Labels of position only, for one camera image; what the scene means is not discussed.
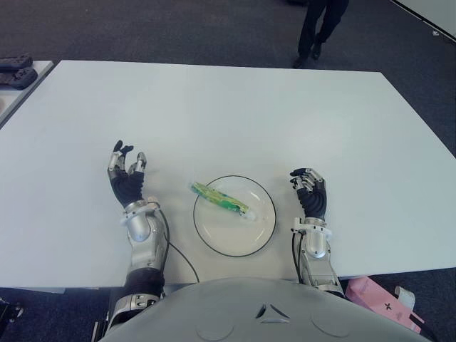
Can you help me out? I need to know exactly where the green toothpaste tube white cap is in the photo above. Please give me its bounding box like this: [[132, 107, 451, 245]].
[[188, 181, 258, 222]]

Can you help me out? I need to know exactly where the person in black trousers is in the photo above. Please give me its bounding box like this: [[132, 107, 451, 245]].
[[292, 0, 350, 68]]

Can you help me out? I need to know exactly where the white background table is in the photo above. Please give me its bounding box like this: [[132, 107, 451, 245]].
[[391, 0, 456, 43]]

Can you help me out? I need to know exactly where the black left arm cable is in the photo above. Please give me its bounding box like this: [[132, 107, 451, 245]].
[[152, 202, 200, 284]]

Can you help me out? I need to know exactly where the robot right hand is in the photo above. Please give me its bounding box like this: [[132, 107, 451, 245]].
[[289, 167, 328, 220]]

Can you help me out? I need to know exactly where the grey robot torso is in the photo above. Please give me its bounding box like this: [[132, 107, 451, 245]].
[[101, 277, 434, 342]]

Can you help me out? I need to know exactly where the pink cardboard box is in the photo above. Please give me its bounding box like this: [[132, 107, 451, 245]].
[[345, 276, 427, 336]]

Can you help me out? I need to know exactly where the white plate black rim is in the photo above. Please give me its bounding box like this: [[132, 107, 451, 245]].
[[192, 175, 278, 257]]

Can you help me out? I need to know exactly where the white side table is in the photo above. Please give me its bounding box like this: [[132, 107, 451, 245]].
[[0, 60, 55, 129]]

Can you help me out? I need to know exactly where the black equipment on floor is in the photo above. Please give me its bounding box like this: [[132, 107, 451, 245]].
[[0, 291, 25, 325]]

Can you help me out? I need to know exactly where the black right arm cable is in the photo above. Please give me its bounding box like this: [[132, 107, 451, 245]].
[[291, 231, 304, 284]]

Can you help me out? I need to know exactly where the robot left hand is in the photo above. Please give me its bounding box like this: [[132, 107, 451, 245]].
[[107, 140, 147, 208]]

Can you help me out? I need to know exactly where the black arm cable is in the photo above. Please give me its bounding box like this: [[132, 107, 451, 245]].
[[291, 231, 304, 284], [152, 202, 200, 284]]

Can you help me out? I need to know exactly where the black game controller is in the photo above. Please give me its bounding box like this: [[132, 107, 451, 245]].
[[0, 68, 38, 90], [0, 53, 33, 70]]

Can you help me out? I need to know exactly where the white paper roll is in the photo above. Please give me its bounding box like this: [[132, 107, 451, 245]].
[[394, 286, 417, 311]]

